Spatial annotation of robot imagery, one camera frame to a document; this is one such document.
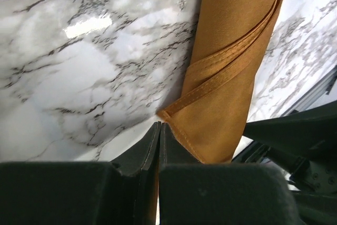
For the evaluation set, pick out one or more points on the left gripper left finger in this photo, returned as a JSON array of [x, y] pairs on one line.
[[121, 191]]

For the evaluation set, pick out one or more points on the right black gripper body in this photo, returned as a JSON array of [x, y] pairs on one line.
[[303, 144]]

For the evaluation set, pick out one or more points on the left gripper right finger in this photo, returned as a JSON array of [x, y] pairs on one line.
[[191, 192]]

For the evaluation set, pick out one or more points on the brown cloth napkin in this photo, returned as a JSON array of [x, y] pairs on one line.
[[231, 40]]

